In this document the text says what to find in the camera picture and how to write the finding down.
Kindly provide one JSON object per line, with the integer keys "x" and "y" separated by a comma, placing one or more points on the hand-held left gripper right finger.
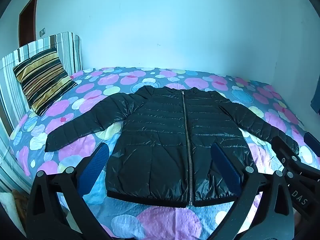
{"x": 226, "y": 170}

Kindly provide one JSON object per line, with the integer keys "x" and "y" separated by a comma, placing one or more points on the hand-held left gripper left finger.
{"x": 96, "y": 163}

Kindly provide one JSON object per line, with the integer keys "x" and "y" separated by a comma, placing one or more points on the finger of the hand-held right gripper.
{"x": 285, "y": 152}
{"x": 312, "y": 142}

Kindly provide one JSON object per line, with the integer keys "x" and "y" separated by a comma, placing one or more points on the black puffer jacket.
{"x": 172, "y": 140}

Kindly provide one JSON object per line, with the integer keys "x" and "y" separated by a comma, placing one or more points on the dark blue cloth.
{"x": 315, "y": 102}

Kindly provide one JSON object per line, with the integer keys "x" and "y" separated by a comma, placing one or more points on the dotted grey bed sheet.
{"x": 160, "y": 220}

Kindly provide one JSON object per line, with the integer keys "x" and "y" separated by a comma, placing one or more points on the white fluffy cloth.
{"x": 8, "y": 202}

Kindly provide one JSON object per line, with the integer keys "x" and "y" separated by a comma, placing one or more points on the striped yellow black pillow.
{"x": 42, "y": 80}

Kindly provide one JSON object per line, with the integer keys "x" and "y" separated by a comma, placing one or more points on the striped padded headboard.
{"x": 30, "y": 62}

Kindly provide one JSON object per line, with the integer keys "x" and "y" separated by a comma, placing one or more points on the brown wooden door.
{"x": 27, "y": 22}

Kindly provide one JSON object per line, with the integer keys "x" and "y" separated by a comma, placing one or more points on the wall socket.
{"x": 42, "y": 31}

